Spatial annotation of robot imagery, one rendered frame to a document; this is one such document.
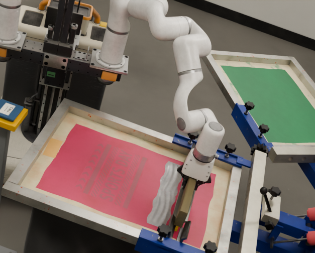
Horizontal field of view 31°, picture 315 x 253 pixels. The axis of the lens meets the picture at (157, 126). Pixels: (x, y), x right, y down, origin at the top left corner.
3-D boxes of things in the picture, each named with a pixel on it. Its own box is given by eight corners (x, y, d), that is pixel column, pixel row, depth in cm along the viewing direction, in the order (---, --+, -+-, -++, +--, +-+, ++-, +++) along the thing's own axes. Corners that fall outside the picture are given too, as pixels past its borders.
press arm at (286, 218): (255, 223, 206) (260, 214, 203) (256, 212, 211) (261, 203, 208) (300, 240, 205) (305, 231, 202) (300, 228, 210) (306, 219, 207)
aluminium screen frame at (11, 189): (0, 195, 189) (1, 187, 187) (63, 104, 236) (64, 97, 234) (221, 276, 187) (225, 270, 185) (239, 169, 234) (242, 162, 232)
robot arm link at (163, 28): (160, 2, 192) (202, 0, 202) (103, -9, 220) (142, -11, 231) (158, 44, 197) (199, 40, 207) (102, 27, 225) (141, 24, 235)
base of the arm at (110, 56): (97, 45, 244) (104, 14, 235) (125, 52, 246) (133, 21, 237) (94, 65, 232) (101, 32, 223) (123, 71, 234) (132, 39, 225)
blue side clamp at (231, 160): (168, 151, 233) (173, 139, 228) (170, 144, 237) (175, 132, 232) (236, 176, 232) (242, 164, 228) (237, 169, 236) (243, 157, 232)
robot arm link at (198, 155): (221, 147, 199) (218, 153, 201) (197, 138, 199) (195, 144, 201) (218, 160, 193) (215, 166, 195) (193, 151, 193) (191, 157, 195)
